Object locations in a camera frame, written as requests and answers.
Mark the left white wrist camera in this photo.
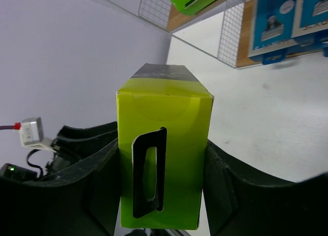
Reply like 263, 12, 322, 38
14, 117, 54, 152

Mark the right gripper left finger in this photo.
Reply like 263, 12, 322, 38
1, 140, 120, 235

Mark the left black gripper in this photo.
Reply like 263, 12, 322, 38
26, 122, 118, 179

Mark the blue Harry's box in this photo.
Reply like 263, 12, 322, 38
248, 0, 302, 65
292, 0, 327, 39

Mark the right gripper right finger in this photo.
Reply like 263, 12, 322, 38
203, 142, 327, 235

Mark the black box with face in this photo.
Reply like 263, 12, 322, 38
116, 63, 214, 230

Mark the white wire wooden shelf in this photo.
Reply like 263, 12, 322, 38
84, 0, 328, 70

